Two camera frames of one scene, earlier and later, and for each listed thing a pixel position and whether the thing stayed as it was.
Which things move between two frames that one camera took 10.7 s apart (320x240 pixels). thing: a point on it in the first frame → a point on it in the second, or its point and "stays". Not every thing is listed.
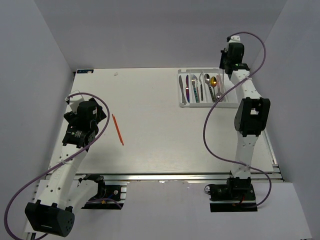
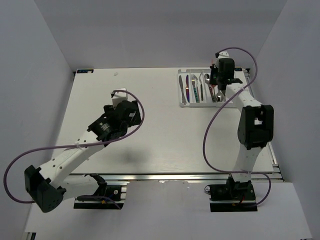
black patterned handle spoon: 207,79 stays
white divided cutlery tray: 203,88 stays
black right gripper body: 223,59 → 214,75
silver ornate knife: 183,99 stays
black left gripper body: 100,116 → 135,121
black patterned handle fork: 201,79 stays
